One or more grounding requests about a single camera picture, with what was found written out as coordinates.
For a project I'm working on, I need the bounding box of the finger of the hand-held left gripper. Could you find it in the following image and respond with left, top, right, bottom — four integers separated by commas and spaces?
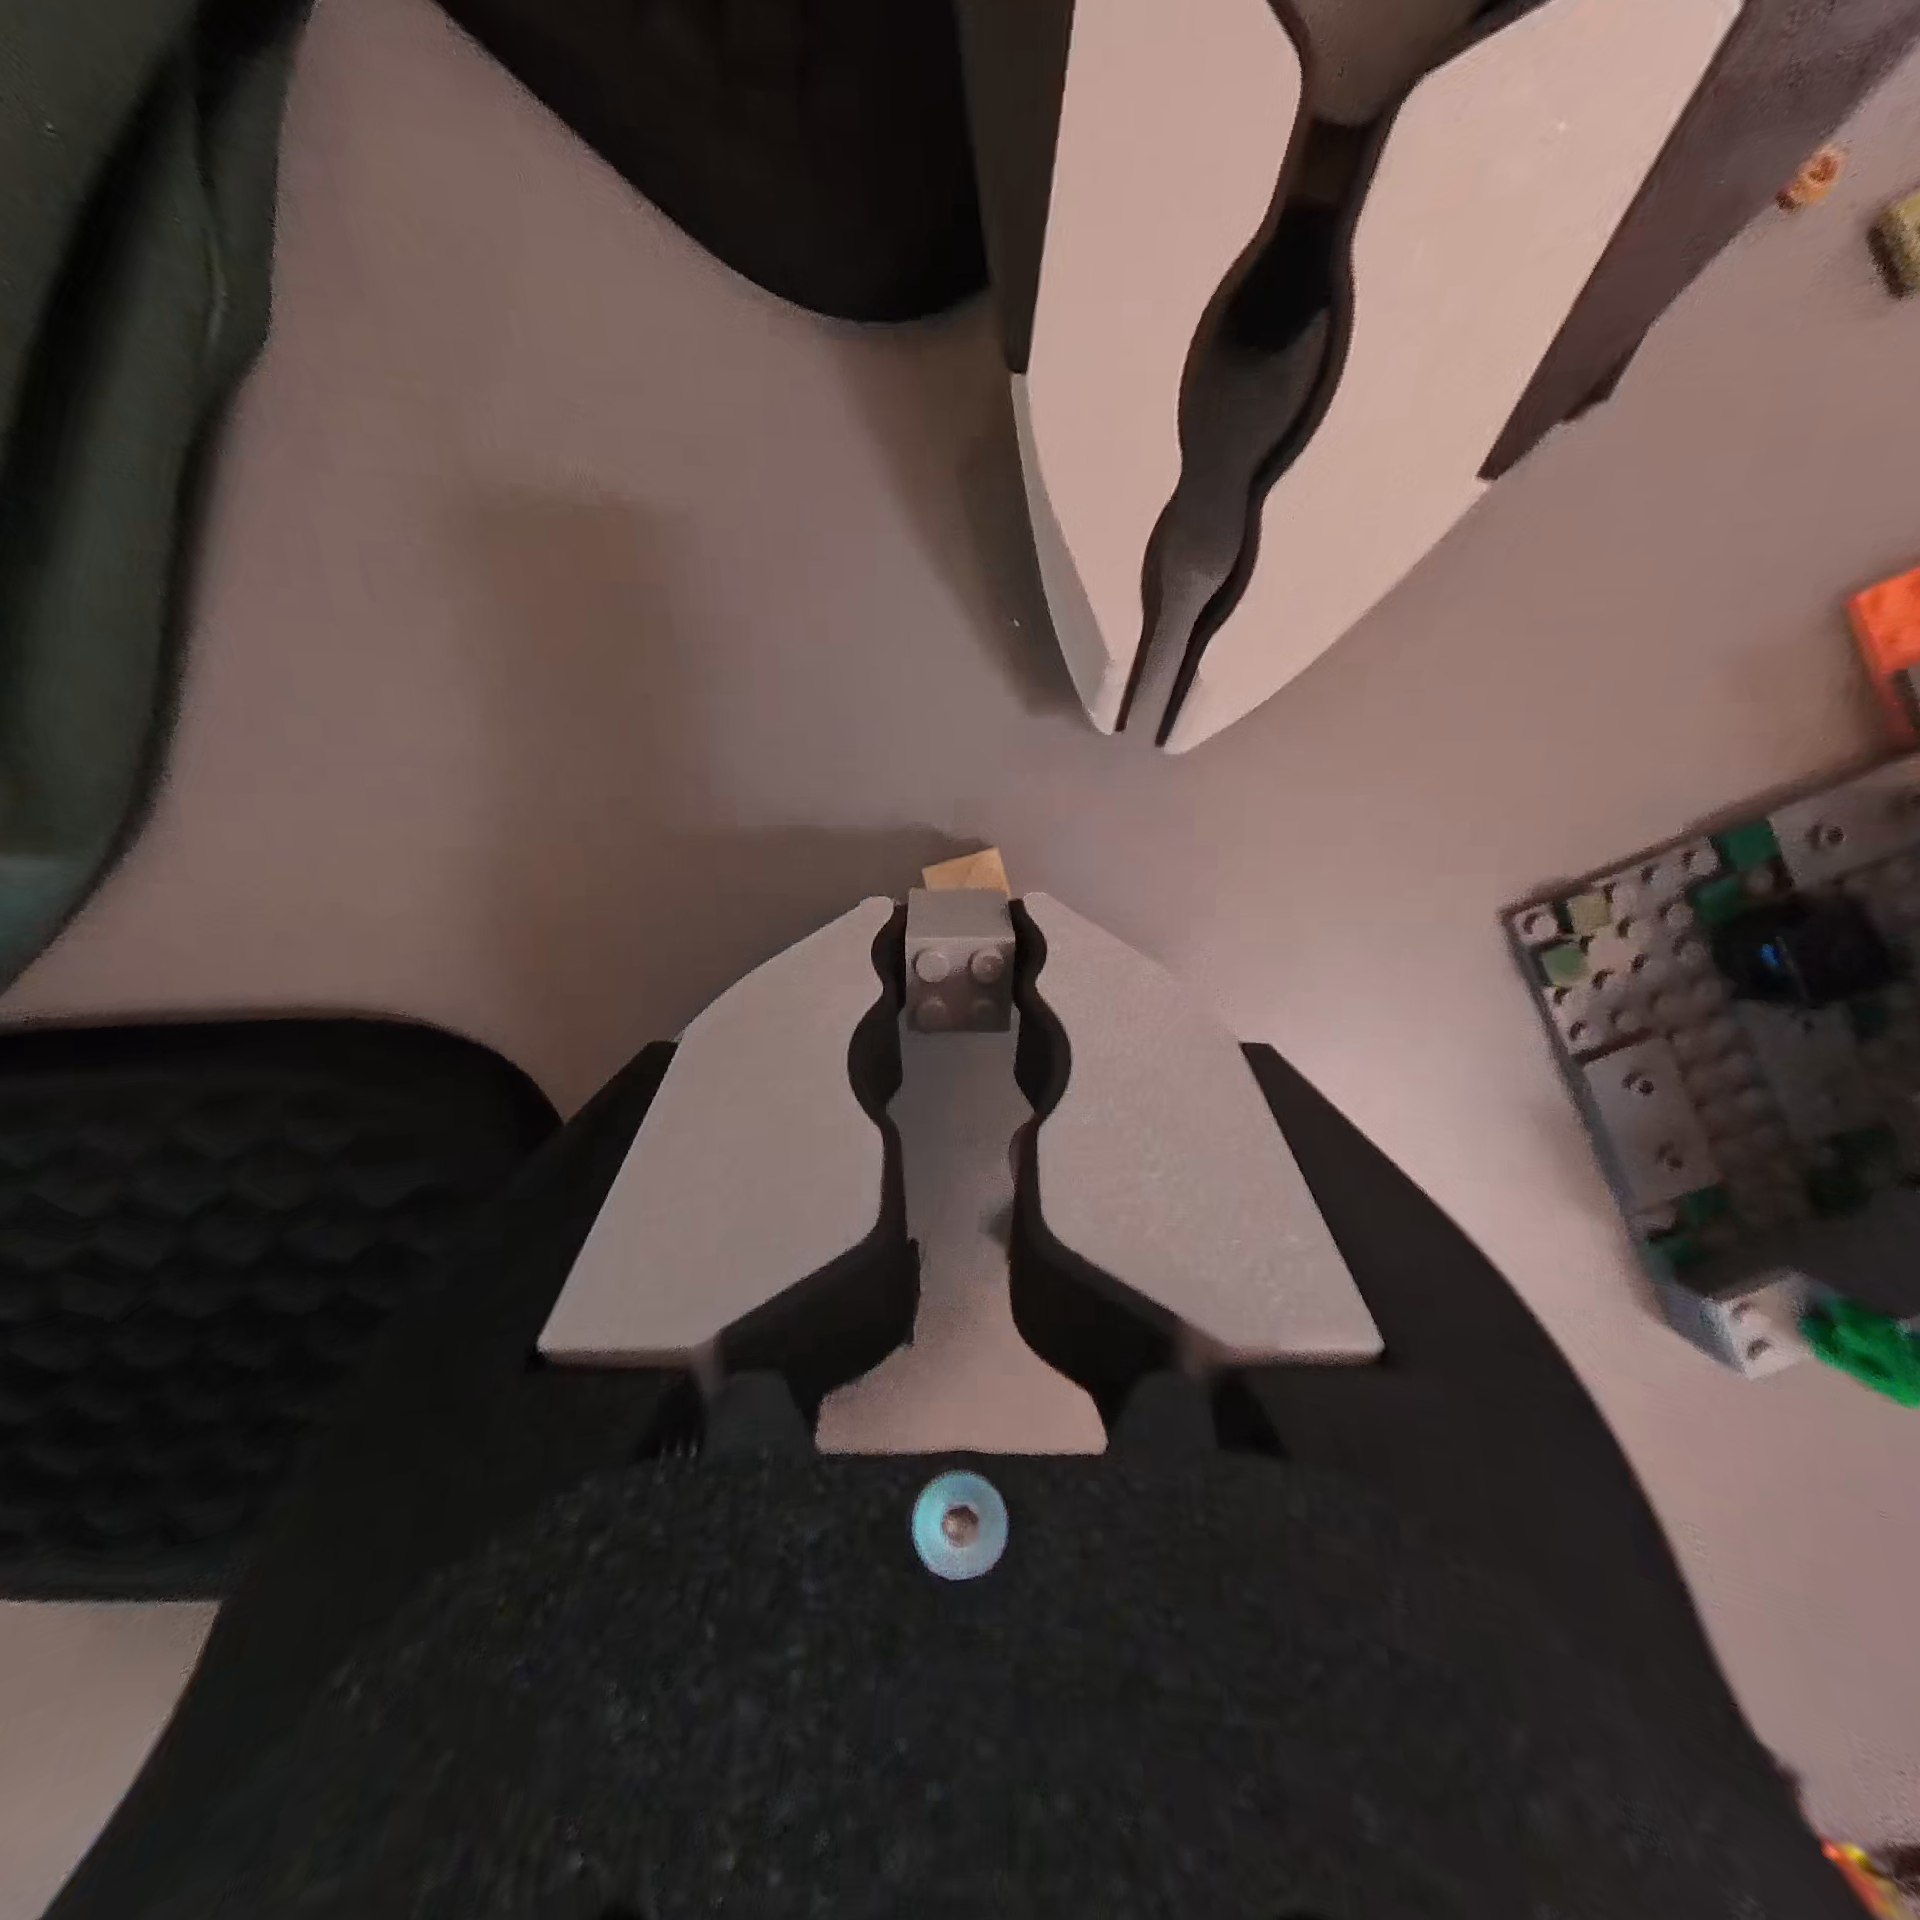
1008, 0, 1314, 741
1155, 5, 1744, 751

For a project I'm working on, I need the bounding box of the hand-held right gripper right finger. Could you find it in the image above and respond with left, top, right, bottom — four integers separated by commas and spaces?
1002, 893, 1386, 1425

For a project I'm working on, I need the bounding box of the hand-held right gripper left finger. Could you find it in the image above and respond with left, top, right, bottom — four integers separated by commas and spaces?
538, 895, 925, 1425

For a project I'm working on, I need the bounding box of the grey square toy brick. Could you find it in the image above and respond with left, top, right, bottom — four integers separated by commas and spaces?
904, 887, 1023, 1038

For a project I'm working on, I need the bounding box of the grey desk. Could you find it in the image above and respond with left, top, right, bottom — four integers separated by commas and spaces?
0, 0, 1920, 1920

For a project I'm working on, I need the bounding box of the grey toy brick castle model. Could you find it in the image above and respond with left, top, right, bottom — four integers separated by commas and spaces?
1501, 562, 1920, 1413

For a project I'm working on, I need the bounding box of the person's green sweatshirt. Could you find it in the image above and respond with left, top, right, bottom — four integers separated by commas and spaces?
0, 0, 309, 991

